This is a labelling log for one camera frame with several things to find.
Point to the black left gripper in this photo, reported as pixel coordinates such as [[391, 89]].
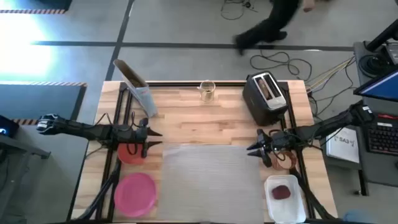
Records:
[[127, 135]]

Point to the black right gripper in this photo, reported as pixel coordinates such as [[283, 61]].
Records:
[[280, 140]]

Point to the orange bowl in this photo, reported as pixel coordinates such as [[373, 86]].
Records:
[[127, 158]]

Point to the light blue cereal box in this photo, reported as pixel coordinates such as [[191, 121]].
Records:
[[141, 93]]

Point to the red apple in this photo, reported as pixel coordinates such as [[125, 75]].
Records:
[[281, 192]]

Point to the pink plate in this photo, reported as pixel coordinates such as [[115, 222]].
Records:
[[135, 194]]

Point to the grey woven placemat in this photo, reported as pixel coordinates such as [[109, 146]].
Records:
[[211, 183]]

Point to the clear glass cup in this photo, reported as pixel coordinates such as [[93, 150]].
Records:
[[207, 96]]

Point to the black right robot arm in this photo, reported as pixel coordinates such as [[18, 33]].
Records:
[[329, 124]]

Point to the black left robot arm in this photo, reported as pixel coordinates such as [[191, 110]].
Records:
[[77, 130]]

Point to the black two-slot toaster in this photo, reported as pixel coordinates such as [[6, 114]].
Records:
[[259, 109]]

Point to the white plastic container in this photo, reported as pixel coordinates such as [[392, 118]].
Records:
[[284, 211]]

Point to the white printed booklet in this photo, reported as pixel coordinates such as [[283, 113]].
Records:
[[343, 146]]

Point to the blue hazard-striped floor mat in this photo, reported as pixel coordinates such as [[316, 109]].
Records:
[[46, 102]]

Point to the grey computer desk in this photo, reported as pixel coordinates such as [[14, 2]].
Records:
[[382, 168]]

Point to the black keyboard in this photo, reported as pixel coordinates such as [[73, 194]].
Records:
[[384, 138]]

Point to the person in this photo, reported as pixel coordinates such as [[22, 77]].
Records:
[[273, 21]]

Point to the computer monitor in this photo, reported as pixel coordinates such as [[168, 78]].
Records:
[[379, 88]]

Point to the grey side desk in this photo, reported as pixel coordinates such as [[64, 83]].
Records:
[[18, 155]]

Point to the black box with blue light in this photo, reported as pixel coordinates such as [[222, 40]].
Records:
[[7, 126]]

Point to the dark hazard-striped floor mat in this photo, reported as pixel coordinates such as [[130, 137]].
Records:
[[56, 3]]

